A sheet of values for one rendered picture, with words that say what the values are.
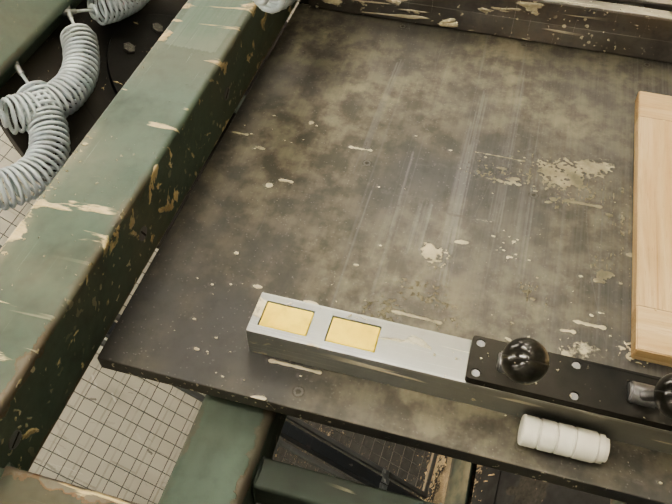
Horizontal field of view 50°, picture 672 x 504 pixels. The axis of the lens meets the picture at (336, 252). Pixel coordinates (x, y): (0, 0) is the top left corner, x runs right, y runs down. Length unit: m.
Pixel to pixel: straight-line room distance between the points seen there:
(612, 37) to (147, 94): 0.68
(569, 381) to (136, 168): 0.50
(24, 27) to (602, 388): 1.13
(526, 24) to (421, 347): 0.61
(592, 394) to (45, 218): 0.56
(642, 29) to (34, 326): 0.91
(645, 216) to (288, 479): 0.51
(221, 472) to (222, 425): 0.05
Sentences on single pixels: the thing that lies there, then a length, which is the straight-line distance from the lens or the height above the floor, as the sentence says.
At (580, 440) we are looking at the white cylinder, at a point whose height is 1.40.
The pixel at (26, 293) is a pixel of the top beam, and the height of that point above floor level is 1.87.
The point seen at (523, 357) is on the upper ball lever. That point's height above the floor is 1.54.
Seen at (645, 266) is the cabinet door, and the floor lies 1.35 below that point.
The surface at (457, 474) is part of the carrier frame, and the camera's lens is 1.89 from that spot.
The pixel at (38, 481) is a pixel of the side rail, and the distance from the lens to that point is 0.68.
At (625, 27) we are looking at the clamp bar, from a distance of 1.17.
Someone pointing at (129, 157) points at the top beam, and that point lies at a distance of 0.83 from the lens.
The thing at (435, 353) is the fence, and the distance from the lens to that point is 0.71.
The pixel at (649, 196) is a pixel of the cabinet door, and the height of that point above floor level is 1.34.
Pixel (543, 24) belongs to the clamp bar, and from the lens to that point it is 1.17.
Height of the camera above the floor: 1.87
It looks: 18 degrees down
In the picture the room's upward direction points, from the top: 56 degrees counter-clockwise
